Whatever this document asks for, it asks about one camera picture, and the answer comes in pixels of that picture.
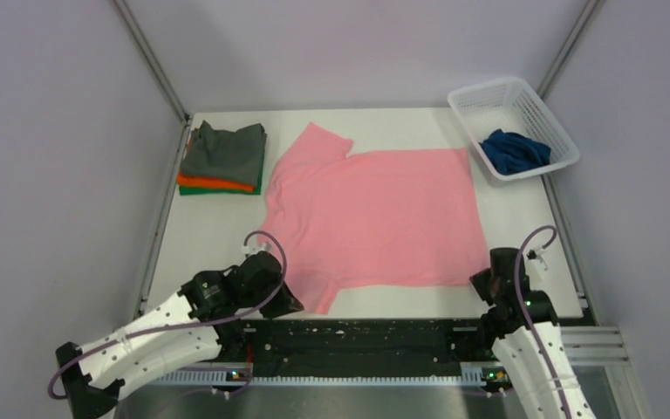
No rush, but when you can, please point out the pink t shirt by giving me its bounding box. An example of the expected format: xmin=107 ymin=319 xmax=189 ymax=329
xmin=261 ymin=124 xmax=489 ymax=314

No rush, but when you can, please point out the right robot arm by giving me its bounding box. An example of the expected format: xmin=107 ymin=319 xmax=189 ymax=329
xmin=468 ymin=247 xmax=595 ymax=418

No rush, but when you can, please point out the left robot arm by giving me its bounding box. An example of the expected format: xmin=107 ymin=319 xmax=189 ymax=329
xmin=47 ymin=231 xmax=291 ymax=418

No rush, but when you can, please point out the folded orange t shirt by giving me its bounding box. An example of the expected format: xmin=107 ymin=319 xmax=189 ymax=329
xmin=176 ymin=172 xmax=256 ymax=196

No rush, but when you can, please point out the folded grey t shirt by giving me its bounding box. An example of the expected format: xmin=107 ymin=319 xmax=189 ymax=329
xmin=177 ymin=121 xmax=267 ymax=194

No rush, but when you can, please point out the crumpled blue t shirt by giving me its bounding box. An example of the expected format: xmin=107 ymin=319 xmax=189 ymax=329
xmin=480 ymin=129 xmax=551 ymax=175

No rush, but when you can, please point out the white plastic basket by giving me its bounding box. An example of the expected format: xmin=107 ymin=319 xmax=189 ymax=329
xmin=448 ymin=77 xmax=580 ymax=182

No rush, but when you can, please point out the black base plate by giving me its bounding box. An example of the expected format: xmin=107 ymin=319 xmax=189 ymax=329
xmin=218 ymin=319 xmax=495 ymax=378

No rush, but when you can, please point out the white slotted cable duct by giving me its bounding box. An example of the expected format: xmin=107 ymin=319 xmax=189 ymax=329
xmin=150 ymin=367 xmax=486 ymax=388

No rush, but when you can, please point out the left aluminium frame post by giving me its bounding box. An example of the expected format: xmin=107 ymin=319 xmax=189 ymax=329
xmin=109 ymin=0 xmax=190 ymax=124

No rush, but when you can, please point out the aluminium frame post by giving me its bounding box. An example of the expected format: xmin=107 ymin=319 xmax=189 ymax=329
xmin=109 ymin=0 xmax=190 ymax=124
xmin=537 ymin=0 xmax=605 ymax=100

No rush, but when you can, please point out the right aluminium frame post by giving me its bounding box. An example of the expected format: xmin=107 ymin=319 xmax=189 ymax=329
xmin=537 ymin=0 xmax=605 ymax=100

